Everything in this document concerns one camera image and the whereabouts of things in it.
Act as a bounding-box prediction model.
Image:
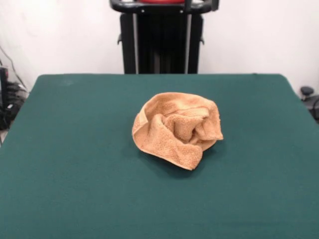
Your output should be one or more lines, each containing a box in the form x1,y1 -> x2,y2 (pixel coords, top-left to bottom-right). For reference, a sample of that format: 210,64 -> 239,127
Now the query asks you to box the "orange terry towel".
131,92 -> 224,171

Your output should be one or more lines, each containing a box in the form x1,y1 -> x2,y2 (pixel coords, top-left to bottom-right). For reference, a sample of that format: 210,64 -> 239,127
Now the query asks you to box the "grey cable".
0,46 -> 25,88

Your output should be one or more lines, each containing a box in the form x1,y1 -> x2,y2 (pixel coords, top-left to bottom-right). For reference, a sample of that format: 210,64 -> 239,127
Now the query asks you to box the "black cable bundle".
0,82 -> 28,130

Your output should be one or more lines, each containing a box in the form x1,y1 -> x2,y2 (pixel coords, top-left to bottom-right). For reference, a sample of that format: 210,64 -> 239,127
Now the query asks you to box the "dark green table cloth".
0,73 -> 319,239

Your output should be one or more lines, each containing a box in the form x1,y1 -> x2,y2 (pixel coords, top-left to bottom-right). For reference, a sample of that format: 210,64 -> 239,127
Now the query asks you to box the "black office chair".
300,86 -> 319,120

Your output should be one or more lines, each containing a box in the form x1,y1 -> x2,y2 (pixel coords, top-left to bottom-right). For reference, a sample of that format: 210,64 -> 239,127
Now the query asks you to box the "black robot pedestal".
109,0 -> 220,75

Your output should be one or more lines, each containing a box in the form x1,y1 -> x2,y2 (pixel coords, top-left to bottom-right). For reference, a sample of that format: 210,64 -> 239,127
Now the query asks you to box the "black electronics box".
0,66 -> 10,100

